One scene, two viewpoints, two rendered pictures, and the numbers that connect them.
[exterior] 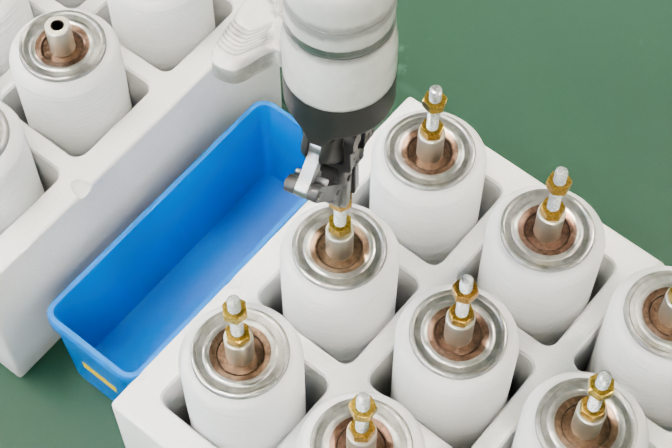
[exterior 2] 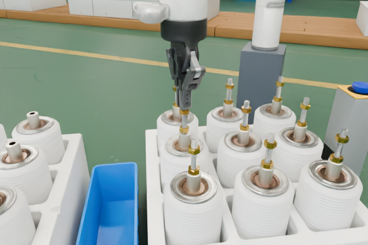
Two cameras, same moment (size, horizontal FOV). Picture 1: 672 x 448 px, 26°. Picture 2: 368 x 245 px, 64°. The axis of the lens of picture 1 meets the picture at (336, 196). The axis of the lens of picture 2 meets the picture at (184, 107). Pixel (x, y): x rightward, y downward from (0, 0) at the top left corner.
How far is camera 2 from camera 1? 80 cm
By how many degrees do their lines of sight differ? 46
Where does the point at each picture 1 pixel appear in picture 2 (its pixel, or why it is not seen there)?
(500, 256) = (225, 124)
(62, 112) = (30, 182)
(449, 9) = (116, 143)
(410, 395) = not seen: hidden behind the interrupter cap
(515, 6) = (132, 135)
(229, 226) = (104, 223)
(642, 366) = (285, 123)
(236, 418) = (216, 209)
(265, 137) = (99, 183)
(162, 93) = (63, 168)
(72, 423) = not seen: outside the picture
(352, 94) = (205, 6)
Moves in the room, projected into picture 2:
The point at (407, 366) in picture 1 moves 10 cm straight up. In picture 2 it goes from (241, 157) to (247, 109)
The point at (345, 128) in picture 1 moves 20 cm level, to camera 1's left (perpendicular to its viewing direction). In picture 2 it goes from (202, 31) to (86, 59)
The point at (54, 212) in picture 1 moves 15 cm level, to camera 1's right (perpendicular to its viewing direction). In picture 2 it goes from (51, 223) to (124, 180)
